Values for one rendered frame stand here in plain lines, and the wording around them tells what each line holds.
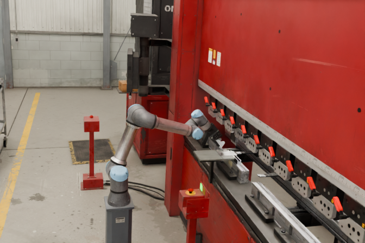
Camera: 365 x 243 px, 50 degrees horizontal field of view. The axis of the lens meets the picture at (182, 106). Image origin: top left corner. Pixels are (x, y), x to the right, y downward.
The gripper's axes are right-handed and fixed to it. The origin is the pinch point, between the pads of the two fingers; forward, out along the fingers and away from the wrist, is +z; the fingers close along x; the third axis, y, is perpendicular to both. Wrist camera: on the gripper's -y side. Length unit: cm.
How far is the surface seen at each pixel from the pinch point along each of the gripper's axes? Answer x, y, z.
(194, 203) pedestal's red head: -30.1, -37.5, 3.2
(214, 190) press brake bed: -7.0, -22.9, 20.1
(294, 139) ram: -87, 29, -25
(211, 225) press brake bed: -7, -42, 43
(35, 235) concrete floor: 73, -174, -10
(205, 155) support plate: -2.3, -12.1, -4.3
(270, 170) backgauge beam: -19.1, 17.9, 29.3
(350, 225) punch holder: -137, 16, -10
